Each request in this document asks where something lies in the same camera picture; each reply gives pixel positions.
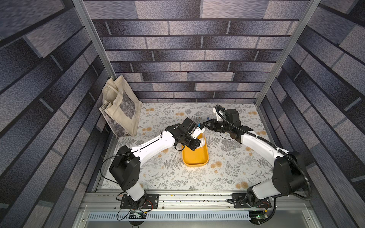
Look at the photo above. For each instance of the white wipe cloth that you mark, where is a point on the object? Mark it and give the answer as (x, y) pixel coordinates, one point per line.
(201, 137)

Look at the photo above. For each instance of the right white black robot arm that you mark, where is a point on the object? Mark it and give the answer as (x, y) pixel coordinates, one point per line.
(288, 175)

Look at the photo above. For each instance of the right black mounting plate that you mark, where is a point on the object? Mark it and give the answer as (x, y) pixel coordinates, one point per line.
(242, 201)

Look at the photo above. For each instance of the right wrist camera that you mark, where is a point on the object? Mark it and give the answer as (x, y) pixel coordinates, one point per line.
(230, 116)

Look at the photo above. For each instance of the white slotted cable duct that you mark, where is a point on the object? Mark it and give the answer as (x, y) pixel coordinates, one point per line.
(172, 216)

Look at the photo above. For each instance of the right green circuit board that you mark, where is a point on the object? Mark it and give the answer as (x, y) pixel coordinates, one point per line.
(257, 217)

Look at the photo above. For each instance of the green circuit board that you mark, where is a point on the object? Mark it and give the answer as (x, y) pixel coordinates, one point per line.
(137, 215)
(257, 217)

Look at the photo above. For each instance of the right aluminium frame post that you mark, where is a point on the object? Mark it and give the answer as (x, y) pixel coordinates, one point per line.
(309, 11)

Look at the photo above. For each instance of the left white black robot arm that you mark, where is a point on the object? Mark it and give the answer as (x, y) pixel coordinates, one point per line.
(125, 168)

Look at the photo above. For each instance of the black mounting plate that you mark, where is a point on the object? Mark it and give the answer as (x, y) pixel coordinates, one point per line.
(148, 201)
(242, 201)

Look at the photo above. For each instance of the beige canvas tote bag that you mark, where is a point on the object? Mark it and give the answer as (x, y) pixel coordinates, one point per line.
(120, 107)

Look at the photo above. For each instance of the yellow plastic tray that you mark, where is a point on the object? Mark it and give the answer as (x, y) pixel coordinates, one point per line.
(197, 158)

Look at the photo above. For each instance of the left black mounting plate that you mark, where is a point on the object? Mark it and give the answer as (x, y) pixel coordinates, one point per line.
(148, 201)

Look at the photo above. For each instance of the aluminium frame post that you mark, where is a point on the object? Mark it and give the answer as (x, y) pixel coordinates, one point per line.
(91, 30)
(309, 11)

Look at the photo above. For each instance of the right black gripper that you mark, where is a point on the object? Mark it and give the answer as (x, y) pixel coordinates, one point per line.
(216, 125)

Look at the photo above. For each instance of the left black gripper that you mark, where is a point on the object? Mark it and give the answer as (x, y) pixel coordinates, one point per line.
(196, 145)

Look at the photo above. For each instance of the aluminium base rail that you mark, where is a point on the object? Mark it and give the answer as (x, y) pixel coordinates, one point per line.
(187, 200)

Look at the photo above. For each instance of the left green circuit board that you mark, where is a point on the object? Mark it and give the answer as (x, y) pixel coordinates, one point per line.
(137, 215)

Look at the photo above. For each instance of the left aluminium frame post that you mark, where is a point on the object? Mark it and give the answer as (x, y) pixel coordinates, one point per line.
(91, 30)

